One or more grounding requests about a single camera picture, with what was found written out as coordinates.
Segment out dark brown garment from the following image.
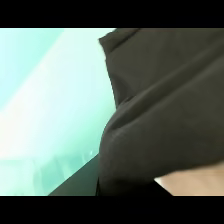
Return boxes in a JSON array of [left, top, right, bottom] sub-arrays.
[[96, 27, 224, 197]]

